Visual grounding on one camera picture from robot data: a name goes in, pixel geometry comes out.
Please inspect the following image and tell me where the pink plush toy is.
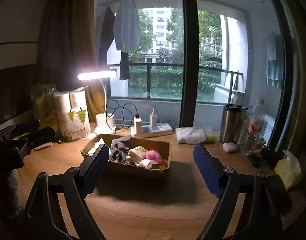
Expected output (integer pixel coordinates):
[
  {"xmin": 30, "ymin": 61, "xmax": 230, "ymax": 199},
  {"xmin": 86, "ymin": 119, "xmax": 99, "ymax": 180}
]
[{"xmin": 145, "ymin": 150, "xmax": 163, "ymax": 165}]

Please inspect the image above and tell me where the white knitted cloth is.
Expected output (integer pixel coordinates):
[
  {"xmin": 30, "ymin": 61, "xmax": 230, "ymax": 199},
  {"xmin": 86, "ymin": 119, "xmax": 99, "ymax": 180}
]
[{"xmin": 87, "ymin": 138, "xmax": 105, "ymax": 156}]

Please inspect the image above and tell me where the green yellow plastic bag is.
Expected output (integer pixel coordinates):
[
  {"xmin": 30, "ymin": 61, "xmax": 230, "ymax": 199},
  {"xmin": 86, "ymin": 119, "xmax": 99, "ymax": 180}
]
[{"xmin": 31, "ymin": 83, "xmax": 60, "ymax": 138}]

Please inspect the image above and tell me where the yellow tissue bag right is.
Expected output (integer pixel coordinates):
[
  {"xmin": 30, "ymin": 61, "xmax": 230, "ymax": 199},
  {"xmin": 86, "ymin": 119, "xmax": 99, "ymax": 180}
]
[{"xmin": 274, "ymin": 150, "xmax": 303, "ymax": 190}]

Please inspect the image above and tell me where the brown cardboard box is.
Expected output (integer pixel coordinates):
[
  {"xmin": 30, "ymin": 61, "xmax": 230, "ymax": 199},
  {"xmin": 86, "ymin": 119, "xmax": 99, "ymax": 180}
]
[{"xmin": 80, "ymin": 134, "xmax": 172, "ymax": 179}]

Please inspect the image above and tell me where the white desk lamp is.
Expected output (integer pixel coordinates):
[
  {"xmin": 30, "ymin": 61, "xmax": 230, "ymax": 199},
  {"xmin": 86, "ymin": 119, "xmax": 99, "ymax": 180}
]
[{"xmin": 78, "ymin": 69, "xmax": 117, "ymax": 124}]

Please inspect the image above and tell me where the clear plastic water bottle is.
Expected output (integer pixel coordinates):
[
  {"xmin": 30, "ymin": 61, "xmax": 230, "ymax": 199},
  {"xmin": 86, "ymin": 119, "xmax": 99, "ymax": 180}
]
[{"xmin": 241, "ymin": 98, "xmax": 264, "ymax": 155}]

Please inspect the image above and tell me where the white earbud case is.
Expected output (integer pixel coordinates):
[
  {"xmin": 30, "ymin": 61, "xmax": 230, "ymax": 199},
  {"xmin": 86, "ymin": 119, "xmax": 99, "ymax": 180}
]
[{"xmin": 223, "ymin": 142, "xmax": 238, "ymax": 153}]

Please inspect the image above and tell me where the white charger adapter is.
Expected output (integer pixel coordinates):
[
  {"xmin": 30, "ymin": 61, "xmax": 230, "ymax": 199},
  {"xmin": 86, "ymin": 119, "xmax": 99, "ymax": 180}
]
[{"xmin": 150, "ymin": 105, "xmax": 158, "ymax": 128}]

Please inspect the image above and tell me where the white power strip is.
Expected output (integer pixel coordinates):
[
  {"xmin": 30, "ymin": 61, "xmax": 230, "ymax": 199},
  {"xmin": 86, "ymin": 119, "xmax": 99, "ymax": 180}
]
[{"xmin": 130, "ymin": 124, "xmax": 173, "ymax": 138}]

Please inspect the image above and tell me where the steel thermos cup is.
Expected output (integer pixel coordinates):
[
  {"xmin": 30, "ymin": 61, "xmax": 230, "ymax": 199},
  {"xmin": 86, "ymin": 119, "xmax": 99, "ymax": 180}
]
[{"xmin": 220, "ymin": 104, "xmax": 242, "ymax": 144}]

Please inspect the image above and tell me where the folded white towel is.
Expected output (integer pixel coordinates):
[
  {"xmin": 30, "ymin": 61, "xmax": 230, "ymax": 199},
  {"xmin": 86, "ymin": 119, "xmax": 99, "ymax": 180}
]
[{"xmin": 175, "ymin": 127, "xmax": 220, "ymax": 145}]

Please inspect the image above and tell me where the brown curtain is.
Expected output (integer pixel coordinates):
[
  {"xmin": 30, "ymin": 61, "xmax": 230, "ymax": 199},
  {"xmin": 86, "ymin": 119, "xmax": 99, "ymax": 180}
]
[{"xmin": 36, "ymin": 0, "xmax": 106, "ymax": 123}]

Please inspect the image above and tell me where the hanging dark garment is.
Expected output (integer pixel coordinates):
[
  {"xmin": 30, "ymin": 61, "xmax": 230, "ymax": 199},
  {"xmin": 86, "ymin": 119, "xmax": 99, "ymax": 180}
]
[{"xmin": 119, "ymin": 52, "xmax": 130, "ymax": 80}]

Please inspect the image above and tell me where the black balcony railing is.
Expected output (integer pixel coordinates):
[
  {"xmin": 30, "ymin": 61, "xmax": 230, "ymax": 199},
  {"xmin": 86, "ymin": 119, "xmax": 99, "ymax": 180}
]
[{"xmin": 110, "ymin": 61, "xmax": 243, "ymax": 104}]

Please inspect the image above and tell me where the hanging grey shirt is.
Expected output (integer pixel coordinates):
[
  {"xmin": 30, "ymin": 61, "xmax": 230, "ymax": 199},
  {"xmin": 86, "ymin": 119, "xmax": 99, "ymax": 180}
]
[{"xmin": 113, "ymin": 0, "xmax": 141, "ymax": 53}]

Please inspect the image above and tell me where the white charger with black cable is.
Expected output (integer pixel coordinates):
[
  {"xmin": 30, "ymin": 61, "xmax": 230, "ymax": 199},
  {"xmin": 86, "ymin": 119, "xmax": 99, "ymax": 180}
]
[{"xmin": 122, "ymin": 102, "xmax": 142, "ymax": 135}]

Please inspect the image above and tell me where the black window frame post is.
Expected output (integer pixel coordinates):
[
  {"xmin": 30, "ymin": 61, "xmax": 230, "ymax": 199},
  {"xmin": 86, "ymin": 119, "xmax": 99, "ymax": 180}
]
[{"xmin": 179, "ymin": 0, "xmax": 199, "ymax": 127}]

